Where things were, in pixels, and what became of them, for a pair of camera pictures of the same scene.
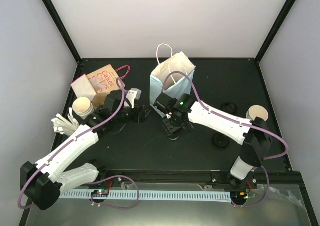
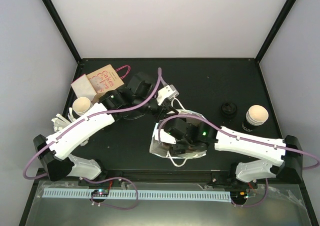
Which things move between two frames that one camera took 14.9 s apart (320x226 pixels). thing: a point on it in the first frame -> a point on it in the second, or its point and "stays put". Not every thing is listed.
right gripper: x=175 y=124 -> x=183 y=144
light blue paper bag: x=177 y=84 -> x=192 y=117
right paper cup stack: x=256 y=111 stays put
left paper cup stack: x=83 y=107 stays put
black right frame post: x=291 y=2 stays put
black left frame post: x=51 y=9 stays put
